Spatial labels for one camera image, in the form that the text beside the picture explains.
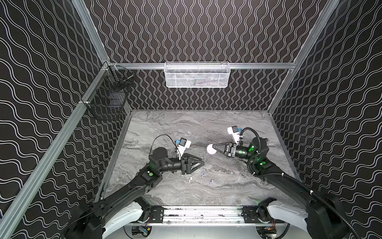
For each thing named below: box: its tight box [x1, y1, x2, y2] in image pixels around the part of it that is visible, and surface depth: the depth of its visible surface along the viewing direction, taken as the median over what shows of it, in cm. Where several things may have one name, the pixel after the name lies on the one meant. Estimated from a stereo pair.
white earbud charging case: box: [206, 143, 217, 155], surface depth 70 cm
